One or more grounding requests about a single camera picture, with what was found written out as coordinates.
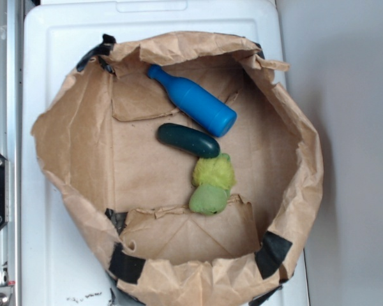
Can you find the dark green toy cucumber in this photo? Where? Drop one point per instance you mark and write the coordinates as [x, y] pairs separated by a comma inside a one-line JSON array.
[[188, 140]]

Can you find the white plastic bin lid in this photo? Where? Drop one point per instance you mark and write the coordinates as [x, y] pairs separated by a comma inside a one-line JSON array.
[[58, 267]]

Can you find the blue plastic bottle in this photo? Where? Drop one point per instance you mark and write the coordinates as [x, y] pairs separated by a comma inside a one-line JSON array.
[[205, 109]]

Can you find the aluminium frame rail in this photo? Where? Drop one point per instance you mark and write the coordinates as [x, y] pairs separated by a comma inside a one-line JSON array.
[[11, 22]]

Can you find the brown paper bag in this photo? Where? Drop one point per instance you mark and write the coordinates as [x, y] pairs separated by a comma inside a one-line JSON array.
[[128, 194]]

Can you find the green plush animal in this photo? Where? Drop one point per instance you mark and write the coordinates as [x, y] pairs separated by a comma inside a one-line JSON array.
[[213, 179]]

